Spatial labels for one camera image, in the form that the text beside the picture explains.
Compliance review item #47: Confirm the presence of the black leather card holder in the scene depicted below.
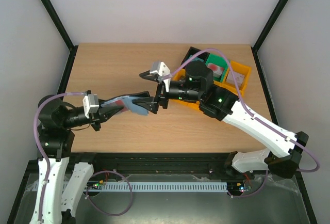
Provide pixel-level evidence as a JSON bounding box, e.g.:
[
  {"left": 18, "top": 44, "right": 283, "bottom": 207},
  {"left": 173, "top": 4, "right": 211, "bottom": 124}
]
[{"left": 108, "top": 91, "right": 150, "bottom": 116}]

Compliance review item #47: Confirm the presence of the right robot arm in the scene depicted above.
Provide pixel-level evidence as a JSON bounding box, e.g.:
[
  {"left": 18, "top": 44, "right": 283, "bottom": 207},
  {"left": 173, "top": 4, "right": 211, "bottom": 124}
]
[{"left": 133, "top": 61, "right": 308, "bottom": 179}]

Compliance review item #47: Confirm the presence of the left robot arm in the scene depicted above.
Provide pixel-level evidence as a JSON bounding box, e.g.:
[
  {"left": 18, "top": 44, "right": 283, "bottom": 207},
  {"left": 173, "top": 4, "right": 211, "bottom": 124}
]
[{"left": 30, "top": 91, "right": 124, "bottom": 223}]

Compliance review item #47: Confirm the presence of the red card in holder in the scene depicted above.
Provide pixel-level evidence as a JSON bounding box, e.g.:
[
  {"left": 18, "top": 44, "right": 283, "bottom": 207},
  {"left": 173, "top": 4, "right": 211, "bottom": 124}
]
[{"left": 113, "top": 99, "right": 125, "bottom": 106}]

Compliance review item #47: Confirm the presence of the teal card stack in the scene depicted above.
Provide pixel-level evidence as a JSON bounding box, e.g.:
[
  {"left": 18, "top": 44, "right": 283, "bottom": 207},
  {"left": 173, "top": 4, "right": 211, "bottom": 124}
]
[{"left": 188, "top": 55, "right": 204, "bottom": 63}]

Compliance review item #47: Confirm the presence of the white red circle card stack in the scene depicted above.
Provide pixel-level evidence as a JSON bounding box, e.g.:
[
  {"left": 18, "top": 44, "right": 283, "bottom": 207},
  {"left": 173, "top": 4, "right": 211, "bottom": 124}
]
[{"left": 207, "top": 63, "right": 224, "bottom": 78}]

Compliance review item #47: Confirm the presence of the white pink card stack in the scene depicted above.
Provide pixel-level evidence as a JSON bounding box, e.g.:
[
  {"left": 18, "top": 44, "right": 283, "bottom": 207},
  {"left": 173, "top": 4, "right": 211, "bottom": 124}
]
[{"left": 226, "top": 71, "right": 245, "bottom": 87}]

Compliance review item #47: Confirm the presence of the yellow bin front left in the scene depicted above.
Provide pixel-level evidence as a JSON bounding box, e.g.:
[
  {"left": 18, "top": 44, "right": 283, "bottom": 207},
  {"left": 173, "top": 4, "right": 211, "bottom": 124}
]
[{"left": 171, "top": 69, "right": 188, "bottom": 106}]

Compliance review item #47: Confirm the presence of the yellow bin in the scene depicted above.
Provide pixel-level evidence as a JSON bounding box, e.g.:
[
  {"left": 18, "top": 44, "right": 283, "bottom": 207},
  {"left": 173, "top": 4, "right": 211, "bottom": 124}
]
[
  {"left": 171, "top": 69, "right": 188, "bottom": 106},
  {"left": 187, "top": 101, "right": 200, "bottom": 111},
  {"left": 222, "top": 60, "right": 252, "bottom": 96}
]

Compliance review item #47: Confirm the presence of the yellow bin front middle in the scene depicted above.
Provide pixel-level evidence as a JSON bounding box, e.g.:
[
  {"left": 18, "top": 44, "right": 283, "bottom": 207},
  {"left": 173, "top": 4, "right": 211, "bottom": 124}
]
[{"left": 187, "top": 101, "right": 200, "bottom": 111}]

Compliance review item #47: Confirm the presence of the black bin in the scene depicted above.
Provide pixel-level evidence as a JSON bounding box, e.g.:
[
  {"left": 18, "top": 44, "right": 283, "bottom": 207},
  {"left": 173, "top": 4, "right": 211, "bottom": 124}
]
[{"left": 181, "top": 46, "right": 210, "bottom": 64}]

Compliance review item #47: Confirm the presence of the green bin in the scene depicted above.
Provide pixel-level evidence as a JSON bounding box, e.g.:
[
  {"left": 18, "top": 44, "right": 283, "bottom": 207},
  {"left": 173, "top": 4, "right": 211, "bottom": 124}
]
[{"left": 206, "top": 54, "right": 228, "bottom": 82}]

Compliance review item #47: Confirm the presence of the yellow bin back right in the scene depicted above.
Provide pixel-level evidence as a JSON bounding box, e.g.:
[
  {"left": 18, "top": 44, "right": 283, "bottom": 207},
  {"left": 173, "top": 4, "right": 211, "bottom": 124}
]
[{"left": 222, "top": 60, "right": 252, "bottom": 96}]

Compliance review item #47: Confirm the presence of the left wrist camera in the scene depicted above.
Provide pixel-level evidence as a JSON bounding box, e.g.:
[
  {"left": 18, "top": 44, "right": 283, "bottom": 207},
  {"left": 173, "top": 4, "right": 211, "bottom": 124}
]
[{"left": 82, "top": 93, "right": 99, "bottom": 119}]

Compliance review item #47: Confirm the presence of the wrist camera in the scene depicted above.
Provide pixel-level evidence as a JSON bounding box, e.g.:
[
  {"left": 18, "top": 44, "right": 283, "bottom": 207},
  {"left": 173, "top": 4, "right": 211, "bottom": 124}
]
[
  {"left": 150, "top": 61, "right": 171, "bottom": 87},
  {"left": 82, "top": 93, "right": 99, "bottom": 119}
]

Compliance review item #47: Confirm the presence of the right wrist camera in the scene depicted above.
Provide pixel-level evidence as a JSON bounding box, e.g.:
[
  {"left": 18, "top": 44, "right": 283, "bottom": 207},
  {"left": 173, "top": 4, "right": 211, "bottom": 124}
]
[{"left": 150, "top": 61, "right": 171, "bottom": 87}]

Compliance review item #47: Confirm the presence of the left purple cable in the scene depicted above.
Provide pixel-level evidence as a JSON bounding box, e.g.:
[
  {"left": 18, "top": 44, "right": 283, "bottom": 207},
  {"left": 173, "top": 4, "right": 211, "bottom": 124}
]
[{"left": 34, "top": 91, "right": 89, "bottom": 224}]

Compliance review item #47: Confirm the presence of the purple cable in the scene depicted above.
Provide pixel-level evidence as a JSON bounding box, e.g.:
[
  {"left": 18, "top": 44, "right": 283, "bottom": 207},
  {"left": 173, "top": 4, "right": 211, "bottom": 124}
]
[
  {"left": 34, "top": 91, "right": 89, "bottom": 224},
  {"left": 158, "top": 47, "right": 320, "bottom": 200}
]

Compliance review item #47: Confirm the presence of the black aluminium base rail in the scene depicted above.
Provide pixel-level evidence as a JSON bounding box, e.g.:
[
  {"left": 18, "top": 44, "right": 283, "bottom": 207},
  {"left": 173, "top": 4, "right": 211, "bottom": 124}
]
[{"left": 28, "top": 152, "right": 300, "bottom": 181}]

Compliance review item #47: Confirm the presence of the slotted cable duct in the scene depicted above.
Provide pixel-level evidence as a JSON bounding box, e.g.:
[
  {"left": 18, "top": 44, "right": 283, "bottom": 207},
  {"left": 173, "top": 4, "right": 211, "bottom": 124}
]
[{"left": 32, "top": 181, "right": 228, "bottom": 191}]

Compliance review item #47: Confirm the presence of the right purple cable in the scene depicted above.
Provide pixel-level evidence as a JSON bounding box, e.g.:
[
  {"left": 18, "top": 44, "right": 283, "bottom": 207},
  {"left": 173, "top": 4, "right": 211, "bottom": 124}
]
[{"left": 158, "top": 47, "right": 320, "bottom": 200}]

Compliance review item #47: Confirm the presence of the left frame post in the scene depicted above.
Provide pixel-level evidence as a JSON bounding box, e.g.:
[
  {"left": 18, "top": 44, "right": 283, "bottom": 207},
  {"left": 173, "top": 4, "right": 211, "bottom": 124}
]
[{"left": 27, "top": 0, "right": 78, "bottom": 52}]

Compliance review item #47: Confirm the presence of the frame post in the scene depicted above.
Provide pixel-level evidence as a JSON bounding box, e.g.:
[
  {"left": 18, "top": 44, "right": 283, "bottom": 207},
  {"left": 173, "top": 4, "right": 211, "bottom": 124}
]
[
  {"left": 252, "top": 0, "right": 303, "bottom": 49},
  {"left": 27, "top": 0, "right": 78, "bottom": 52}
]

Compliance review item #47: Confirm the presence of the right frame post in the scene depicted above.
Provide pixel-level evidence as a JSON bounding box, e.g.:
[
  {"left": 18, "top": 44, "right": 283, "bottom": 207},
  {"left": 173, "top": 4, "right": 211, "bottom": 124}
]
[{"left": 252, "top": 0, "right": 303, "bottom": 49}]

